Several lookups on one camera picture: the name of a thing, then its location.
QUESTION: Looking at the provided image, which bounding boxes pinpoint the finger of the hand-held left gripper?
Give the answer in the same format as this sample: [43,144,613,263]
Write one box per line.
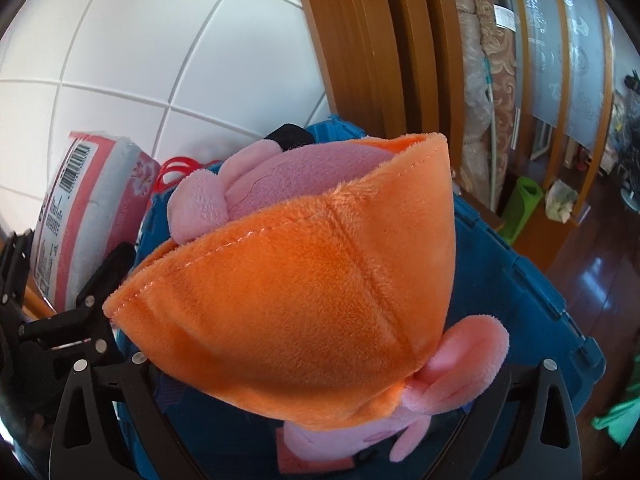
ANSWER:
[0,231,32,322]
[74,242,138,322]

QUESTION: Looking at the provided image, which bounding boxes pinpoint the pig plush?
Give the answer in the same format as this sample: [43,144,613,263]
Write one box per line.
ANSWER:
[102,122,511,467]

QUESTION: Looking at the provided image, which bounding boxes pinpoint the wooden door frame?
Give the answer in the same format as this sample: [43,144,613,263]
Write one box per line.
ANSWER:
[292,0,468,191]

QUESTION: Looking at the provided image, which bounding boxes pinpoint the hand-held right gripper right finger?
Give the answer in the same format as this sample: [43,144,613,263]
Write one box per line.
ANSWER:
[429,357,584,480]

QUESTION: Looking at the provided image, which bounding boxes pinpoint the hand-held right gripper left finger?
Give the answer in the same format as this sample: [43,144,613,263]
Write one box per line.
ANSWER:
[49,352,202,480]

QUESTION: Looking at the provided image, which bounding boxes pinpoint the large pink tissue pack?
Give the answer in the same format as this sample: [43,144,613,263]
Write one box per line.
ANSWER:
[29,130,164,312]

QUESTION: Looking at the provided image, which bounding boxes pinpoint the white plastic bag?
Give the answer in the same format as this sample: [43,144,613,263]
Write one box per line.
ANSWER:
[544,180,582,222]

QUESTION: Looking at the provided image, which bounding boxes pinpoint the frosted glass door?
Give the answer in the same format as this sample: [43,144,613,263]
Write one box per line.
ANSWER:
[512,0,617,138]

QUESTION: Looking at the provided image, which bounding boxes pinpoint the green rolled mat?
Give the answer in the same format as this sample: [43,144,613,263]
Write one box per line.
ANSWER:
[499,175,544,247]

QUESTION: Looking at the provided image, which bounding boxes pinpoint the teal pole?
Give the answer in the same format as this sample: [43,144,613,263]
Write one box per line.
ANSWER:
[481,57,502,213]

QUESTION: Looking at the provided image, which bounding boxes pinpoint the patterned rolled fabric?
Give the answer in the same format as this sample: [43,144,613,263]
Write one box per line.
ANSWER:
[446,0,525,213]

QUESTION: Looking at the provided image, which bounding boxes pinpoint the green cloth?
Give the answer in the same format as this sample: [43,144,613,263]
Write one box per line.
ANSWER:
[591,399,640,447]

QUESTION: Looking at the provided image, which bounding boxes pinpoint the red plastic basket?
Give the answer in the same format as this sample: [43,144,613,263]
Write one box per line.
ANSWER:
[158,156,202,192]

